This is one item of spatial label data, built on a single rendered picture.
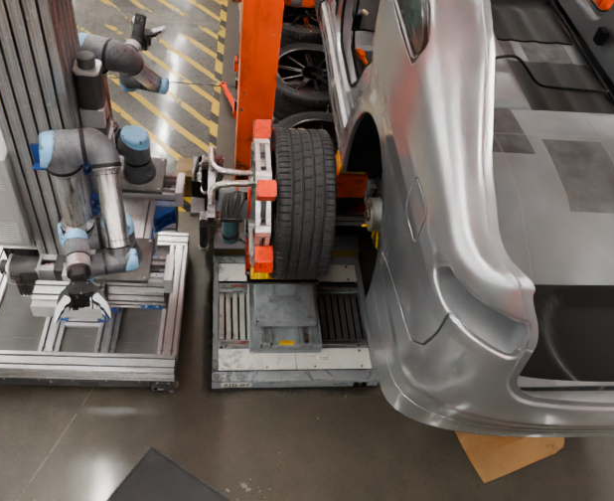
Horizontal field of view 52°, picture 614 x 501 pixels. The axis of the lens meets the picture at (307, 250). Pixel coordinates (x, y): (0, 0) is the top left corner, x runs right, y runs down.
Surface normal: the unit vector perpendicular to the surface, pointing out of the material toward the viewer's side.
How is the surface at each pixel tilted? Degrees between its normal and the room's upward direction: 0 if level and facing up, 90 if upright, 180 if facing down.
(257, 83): 90
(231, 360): 0
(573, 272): 19
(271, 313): 0
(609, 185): 2
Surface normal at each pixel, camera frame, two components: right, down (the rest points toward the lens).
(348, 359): 0.12, -0.65
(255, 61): 0.08, 0.76
